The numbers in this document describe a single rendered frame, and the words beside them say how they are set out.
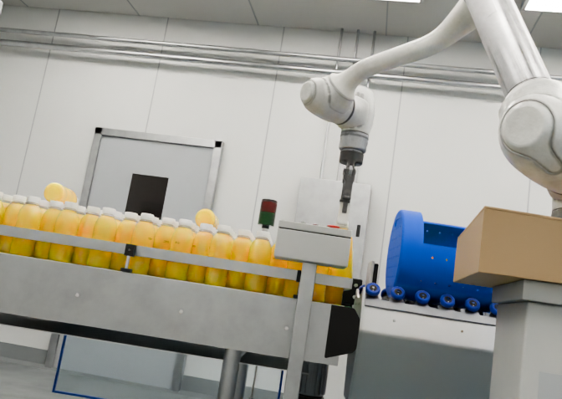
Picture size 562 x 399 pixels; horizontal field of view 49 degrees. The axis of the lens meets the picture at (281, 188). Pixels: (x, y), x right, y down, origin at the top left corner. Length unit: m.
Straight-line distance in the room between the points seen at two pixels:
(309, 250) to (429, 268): 0.42
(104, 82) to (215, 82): 1.10
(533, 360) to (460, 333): 0.63
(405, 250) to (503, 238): 0.64
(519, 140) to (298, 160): 4.35
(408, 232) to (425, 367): 0.40
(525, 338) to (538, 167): 0.33
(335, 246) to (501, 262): 0.53
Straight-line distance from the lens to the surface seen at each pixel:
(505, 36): 1.50
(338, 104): 1.84
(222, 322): 1.78
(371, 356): 1.90
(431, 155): 5.54
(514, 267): 1.29
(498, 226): 1.30
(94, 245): 1.89
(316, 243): 1.67
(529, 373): 1.33
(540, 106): 1.29
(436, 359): 1.93
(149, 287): 1.82
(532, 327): 1.32
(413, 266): 1.90
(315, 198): 5.22
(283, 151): 5.58
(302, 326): 1.69
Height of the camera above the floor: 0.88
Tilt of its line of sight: 10 degrees up
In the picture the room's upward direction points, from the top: 9 degrees clockwise
